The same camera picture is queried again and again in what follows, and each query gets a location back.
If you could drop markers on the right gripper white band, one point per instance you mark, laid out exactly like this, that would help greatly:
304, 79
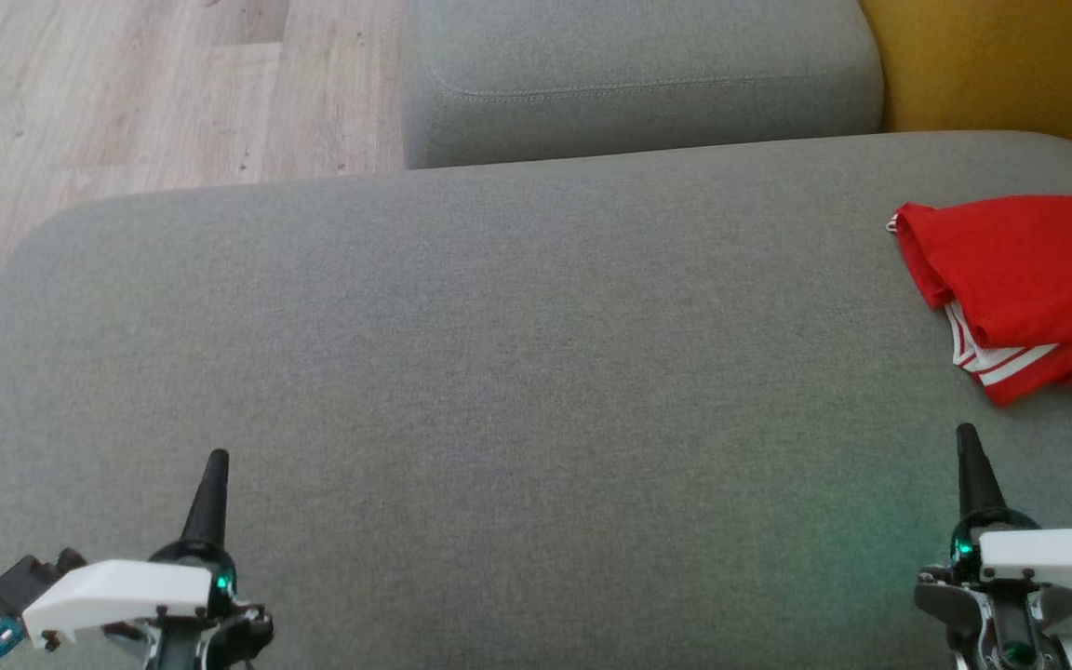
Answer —
1048, 563

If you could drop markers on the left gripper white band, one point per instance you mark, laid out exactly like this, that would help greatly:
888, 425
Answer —
117, 596

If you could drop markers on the red mesh shorts white trim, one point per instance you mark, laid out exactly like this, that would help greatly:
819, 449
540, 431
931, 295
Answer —
1057, 368

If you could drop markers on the red jersey shirt white sleeves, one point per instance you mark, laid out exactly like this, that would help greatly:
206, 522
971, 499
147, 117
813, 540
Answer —
1038, 261

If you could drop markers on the large grey sofa seat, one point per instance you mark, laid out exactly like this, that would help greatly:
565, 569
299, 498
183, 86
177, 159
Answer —
499, 372

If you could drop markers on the mustard yellow cushion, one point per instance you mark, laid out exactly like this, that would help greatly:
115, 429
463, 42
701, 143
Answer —
1011, 65

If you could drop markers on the small grey sofa cushion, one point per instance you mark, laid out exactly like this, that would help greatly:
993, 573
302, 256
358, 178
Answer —
638, 74

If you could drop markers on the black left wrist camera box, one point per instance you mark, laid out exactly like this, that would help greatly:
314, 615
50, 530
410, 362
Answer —
29, 582

